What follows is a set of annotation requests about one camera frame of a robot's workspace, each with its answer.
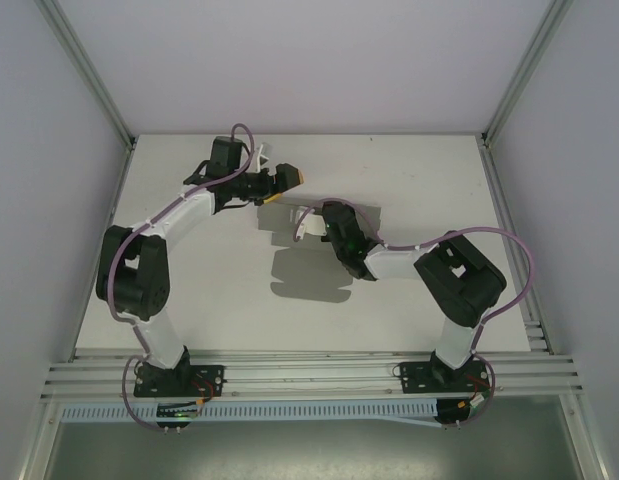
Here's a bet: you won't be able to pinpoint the long aluminium mounting rails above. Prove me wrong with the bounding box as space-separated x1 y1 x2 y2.
41 348 588 401

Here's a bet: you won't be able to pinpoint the grey metal sheet panel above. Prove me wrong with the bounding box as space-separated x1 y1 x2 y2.
51 419 583 480

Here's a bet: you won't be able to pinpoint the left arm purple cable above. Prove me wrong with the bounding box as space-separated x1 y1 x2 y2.
102 122 258 434

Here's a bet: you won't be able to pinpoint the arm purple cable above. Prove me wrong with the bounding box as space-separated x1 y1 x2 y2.
292 198 535 431
102 122 258 434

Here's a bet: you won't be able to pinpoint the aluminium side rail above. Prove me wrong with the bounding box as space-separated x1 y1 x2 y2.
68 139 138 364
481 144 553 354

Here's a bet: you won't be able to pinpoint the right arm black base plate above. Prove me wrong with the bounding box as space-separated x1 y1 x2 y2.
397 359 492 394

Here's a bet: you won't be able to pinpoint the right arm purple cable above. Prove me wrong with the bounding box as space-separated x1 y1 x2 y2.
292 198 535 431

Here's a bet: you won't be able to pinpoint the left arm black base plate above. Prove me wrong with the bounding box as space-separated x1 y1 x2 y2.
132 363 226 399

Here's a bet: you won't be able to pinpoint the light blue slotted cable duct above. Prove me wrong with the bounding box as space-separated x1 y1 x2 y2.
61 398 443 430

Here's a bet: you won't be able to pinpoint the aluminium frame post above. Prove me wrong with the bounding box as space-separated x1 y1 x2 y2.
36 0 138 151
481 0 580 149

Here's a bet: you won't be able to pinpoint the aluminium frame leg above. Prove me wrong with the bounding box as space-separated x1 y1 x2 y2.
558 394 613 480
18 397 60 480

